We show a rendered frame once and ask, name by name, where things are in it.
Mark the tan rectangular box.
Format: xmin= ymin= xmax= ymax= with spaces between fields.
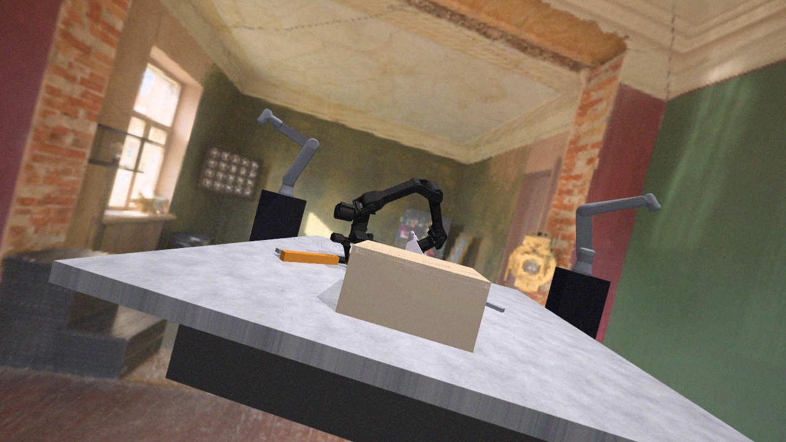
xmin=335 ymin=240 xmax=491 ymax=353

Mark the orange rectangular bar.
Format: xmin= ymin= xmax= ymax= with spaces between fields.
xmin=279 ymin=250 xmax=340 ymax=265

